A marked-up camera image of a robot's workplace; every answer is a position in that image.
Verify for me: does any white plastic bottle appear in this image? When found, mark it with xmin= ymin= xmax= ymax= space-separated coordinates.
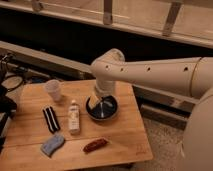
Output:
xmin=68 ymin=100 xmax=80 ymax=135

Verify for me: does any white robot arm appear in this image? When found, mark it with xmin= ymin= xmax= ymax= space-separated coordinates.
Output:
xmin=90 ymin=49 xmax=213 ymax=171

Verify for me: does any dark ceramic bowl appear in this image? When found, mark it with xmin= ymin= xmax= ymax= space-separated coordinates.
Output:
xmin=86 ymin=96 xmax=118 ymax=121

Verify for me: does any brown red sausage toy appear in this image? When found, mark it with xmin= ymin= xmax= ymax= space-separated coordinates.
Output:
xmin=83 ymin=138 xmax=108 ymax=153

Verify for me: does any black white striped cloth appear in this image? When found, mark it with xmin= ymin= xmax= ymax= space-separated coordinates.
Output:
xmin=42 ymin=106 xmax=60 ymax=134

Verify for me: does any black equipment at left edge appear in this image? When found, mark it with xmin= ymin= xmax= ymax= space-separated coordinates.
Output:
xmin=0 ymin=55 xmax=17 ymax=152

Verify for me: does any metal window bracket middle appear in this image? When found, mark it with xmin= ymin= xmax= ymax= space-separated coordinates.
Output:
xmin=103 ymin=0 xmax=113 ymax=25

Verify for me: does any metal window bracket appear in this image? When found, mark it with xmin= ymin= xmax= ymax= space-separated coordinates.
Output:
xmin=162 ymin=0 xmax=183 ymax=37
xmin=103 ymin=0 xmax=113 ymax=25

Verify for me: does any black cable loop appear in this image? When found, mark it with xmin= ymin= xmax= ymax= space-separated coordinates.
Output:
xmin=0 ymin=73 xmax=25 ymax=93

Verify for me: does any metal window bracket right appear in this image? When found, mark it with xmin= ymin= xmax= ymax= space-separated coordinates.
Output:
xmin=162 ymin=0 xmax=183 ymax=37

